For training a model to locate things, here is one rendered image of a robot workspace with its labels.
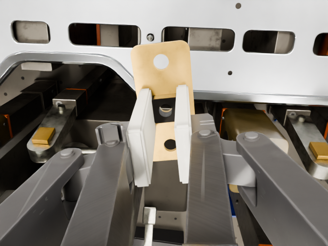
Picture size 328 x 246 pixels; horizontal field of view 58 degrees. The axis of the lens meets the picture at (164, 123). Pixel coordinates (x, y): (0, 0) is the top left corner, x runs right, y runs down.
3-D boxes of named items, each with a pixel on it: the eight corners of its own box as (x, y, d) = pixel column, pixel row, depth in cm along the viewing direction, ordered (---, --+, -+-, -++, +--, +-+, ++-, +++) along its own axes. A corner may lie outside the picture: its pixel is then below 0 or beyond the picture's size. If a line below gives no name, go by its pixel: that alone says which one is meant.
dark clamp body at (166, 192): (185, 86, 77) (194, 160, 41) (183, 128, 81) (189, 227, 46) (157, 85, 77) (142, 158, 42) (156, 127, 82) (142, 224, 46)
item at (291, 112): (262, 70, 74) (312, 110, 47) (260, 82, 75) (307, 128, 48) (246, 70, 74) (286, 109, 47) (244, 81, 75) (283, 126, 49)
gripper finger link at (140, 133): (150, 187, 14) (135, 188, 14) (156, 129, 21) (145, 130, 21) (141, 130, 13) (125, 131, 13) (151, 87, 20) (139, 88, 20)
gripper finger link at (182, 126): (174, 127, 13) (191, 125, 13) (176, 85, 19) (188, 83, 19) (180, 185, 14) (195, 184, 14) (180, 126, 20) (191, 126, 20)
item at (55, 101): (111, 64, 75) (75, 99, 48) (112, 75, 76) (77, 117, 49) (95, 63, 75) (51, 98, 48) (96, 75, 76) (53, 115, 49)
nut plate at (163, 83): (197, 155, 22) (199, 164, 21) (147, 159, 22) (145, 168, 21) (188, 39, 19) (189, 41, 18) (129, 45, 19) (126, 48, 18)
